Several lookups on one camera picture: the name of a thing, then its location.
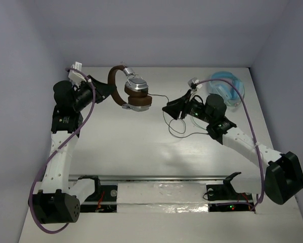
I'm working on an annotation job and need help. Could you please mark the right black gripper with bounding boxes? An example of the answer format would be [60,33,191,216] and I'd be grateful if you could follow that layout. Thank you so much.
[162,89,213,124]

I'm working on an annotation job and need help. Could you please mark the thin black headphone cable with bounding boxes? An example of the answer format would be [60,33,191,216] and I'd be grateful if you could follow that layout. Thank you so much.
[151,94,210,139]

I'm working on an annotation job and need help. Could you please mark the brown silver headphones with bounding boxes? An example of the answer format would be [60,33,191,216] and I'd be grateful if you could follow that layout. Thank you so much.
[107,62,152,112]

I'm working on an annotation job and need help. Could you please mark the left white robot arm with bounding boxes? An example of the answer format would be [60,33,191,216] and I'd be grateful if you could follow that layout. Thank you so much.
[29,76,116,225]

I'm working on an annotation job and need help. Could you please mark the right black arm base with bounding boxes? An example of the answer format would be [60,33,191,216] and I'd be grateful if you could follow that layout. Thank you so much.
[203,172,241,201]

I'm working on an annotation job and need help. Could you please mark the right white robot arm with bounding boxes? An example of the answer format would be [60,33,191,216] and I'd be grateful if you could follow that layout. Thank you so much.
[162,90,303,205]

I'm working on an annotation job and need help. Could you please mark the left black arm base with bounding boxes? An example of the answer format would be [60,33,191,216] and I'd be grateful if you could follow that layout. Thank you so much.
[76,175,103,202]

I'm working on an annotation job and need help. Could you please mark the light blue headphones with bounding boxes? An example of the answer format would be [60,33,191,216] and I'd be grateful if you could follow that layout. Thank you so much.
[206,71,245,112]

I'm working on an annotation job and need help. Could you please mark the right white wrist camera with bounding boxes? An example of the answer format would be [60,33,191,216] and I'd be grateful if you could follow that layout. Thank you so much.
[188,77,203,92]

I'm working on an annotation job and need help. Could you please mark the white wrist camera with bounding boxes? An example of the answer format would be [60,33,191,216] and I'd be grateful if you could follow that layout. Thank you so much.
[68,61,84,84]
[188,77,203,92]

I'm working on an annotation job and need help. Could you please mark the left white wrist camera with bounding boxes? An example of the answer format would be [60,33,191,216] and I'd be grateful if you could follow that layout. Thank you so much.
[68,61,84,84]

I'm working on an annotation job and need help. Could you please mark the aluminium rail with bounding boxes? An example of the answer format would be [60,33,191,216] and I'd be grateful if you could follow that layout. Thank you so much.
[67,173,243,206]

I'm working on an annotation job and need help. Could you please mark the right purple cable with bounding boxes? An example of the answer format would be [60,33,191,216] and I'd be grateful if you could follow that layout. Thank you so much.
[196,77,266,211]

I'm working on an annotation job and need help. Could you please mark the purple cable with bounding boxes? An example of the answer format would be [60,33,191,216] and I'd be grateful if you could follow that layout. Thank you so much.
[196,77,266,211]
[31,67,96,233]

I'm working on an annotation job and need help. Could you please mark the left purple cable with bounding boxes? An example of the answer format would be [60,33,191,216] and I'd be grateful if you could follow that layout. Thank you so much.
[31,67,96,233]

